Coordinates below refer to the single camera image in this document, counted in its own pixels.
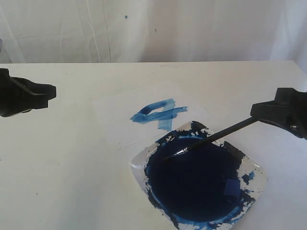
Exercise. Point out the black paintbrush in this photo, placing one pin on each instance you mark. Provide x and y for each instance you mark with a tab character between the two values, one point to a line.
216	136

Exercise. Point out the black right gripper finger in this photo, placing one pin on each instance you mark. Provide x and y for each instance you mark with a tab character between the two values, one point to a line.
292	97
291	116

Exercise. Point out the white paper sheet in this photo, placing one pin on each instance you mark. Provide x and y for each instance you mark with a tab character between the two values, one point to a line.
114	113

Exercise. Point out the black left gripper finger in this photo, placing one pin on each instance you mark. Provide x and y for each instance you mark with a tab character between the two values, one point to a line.
16	86
10	106

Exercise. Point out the white square paint dish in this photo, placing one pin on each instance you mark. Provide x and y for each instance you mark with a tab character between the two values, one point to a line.
210	188

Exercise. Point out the white backdrop cloth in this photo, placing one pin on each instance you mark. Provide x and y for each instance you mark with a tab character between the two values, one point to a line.
34	31

